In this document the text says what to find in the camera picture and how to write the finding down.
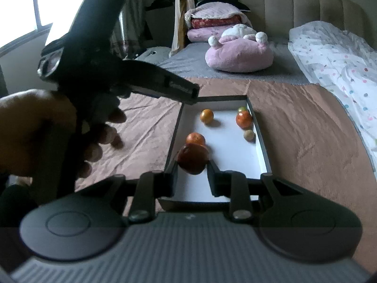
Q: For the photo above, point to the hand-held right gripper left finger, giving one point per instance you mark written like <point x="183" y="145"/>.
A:
<point x="172" y="179"/>

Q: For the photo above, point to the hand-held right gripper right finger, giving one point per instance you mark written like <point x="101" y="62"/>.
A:
<point x="213" y="179"/>

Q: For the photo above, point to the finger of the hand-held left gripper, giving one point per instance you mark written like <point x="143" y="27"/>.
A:
<point x="165" y="79"/>

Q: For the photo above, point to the white cardboard box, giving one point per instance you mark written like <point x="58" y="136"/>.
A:
<point x="229" y="156"/>

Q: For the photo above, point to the red apple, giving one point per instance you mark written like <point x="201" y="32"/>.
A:
<point x="193" y="159"/>

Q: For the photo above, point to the orange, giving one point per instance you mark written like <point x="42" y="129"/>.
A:
<point x="206" y="116"/>
<point x="196" y="138"/>
<point x="244" y="119"/>

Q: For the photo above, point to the small pale kiwi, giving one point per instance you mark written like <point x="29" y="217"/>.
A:
<point x="249" y="135"/>

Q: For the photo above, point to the small green fruit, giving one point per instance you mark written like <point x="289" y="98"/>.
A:
<point x="242" y="109"/>

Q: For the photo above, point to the person's left hand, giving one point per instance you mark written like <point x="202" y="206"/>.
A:
<point x="35" y="132"/>

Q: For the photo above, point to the grey plush toy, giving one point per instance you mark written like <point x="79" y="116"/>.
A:
<point x="153" y="53"/>

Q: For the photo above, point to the grey blanket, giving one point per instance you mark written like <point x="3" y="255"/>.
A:
<point x="188" y="62"/>

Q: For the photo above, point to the patterned curtain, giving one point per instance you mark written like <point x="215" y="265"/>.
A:
<point x="132" y="20"/>

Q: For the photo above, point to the pink pillow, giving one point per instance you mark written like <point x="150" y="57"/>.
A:
<point x="200" y="34"/>

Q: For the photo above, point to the beige hanging cloth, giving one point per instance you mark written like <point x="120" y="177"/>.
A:
<point x="179" y="20"/>

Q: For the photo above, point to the red patterned pillow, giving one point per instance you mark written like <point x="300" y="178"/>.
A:
<point x="215" y="22"/>

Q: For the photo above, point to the pink plush rabbit cushion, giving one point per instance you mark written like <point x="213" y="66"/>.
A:
<point x="238" y="56"/>

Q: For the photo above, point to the window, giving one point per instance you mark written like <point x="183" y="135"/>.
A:
<point x="26" y="3"/>

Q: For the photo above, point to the brown blanket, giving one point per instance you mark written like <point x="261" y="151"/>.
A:
<point x="306" y="141"/>

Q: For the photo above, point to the beige padded headboard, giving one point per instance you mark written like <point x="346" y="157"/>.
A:
<point x="300" y="6"/>

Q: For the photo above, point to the white dotted quilt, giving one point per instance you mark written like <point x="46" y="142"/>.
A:
<point x="332" y="62"/>

